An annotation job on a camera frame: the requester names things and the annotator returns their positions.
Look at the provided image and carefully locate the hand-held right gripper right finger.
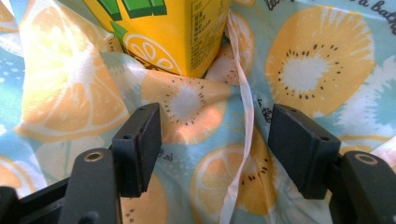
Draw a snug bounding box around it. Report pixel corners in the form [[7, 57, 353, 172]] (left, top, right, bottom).
[[267, 104, 342, 201]]

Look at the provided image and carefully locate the yellow juice carton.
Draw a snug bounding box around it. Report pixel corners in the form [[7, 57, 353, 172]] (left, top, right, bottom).
[[81, 0, 233, 79]]

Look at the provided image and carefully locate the fruit print cloth bag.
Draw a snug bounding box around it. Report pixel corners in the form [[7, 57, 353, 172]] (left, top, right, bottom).
[[0, 0, 396, 224]]

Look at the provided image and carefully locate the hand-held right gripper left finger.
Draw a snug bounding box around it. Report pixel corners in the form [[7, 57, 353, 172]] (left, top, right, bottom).
[[110, 102, 163, 199]]

